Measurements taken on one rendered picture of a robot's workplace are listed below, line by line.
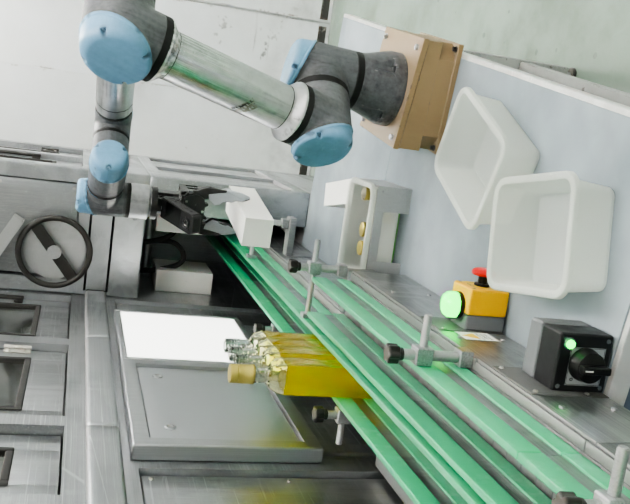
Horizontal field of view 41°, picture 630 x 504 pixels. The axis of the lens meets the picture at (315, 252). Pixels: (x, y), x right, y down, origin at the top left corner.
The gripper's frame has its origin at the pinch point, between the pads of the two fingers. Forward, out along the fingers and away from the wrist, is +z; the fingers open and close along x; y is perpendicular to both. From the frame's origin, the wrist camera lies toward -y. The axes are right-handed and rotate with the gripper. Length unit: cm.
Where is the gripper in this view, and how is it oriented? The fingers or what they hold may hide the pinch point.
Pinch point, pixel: (242, 214)
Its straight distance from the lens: 187.0
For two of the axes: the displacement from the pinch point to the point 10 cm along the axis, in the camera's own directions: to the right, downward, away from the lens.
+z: 9.6, 0.9, 2.8
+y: -2.3, -3.4, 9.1
